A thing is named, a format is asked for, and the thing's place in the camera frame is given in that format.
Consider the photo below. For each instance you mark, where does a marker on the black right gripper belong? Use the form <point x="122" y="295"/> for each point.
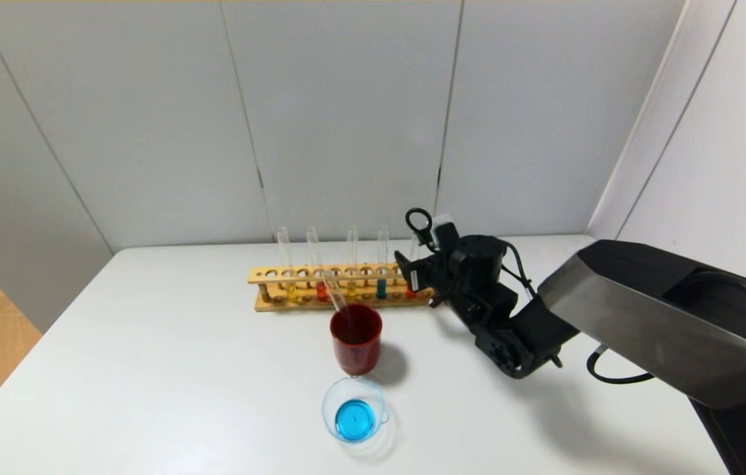
<point x="413" y="280"/>

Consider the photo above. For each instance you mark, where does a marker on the test tube red liquid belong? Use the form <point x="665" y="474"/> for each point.
<point x="320" y="292"/>
<point x="410" y="293"/>

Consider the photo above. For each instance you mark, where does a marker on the test tube blue liquid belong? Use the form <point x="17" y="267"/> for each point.
<point x="381" y="289"/>
<point x="335" y="293"/>

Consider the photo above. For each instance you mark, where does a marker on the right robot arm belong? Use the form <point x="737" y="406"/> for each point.
<point x="643" y="310"/>

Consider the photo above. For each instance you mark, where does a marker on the test tube yellow liquid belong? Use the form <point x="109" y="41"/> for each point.
<point x="351" y="290"/>
<point x="291" y="292"/>

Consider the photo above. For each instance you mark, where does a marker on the wooden test tube rack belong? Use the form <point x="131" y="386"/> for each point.
<point x="300" y="273"/>

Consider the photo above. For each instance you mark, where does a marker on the red plastic cup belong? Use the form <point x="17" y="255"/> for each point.
<point x="355" y="356"/>

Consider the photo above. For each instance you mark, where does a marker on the clear glass dish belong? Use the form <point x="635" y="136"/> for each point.
<point x="354" y="420"/>

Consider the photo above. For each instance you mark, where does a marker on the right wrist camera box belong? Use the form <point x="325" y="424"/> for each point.
<point x="445" y="229"/>

